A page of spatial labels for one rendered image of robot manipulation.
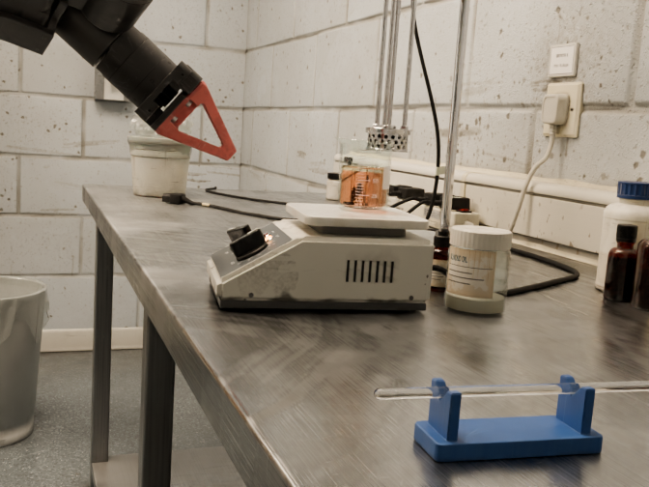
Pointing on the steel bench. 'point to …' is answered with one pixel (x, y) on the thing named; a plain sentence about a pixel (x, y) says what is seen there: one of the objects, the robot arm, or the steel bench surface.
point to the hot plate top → (395, 218)
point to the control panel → (226, 263)
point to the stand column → (455, 112)
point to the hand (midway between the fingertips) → (226, 150)
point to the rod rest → (509, 430)
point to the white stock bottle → (634, 203)
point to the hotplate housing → (332, 272)
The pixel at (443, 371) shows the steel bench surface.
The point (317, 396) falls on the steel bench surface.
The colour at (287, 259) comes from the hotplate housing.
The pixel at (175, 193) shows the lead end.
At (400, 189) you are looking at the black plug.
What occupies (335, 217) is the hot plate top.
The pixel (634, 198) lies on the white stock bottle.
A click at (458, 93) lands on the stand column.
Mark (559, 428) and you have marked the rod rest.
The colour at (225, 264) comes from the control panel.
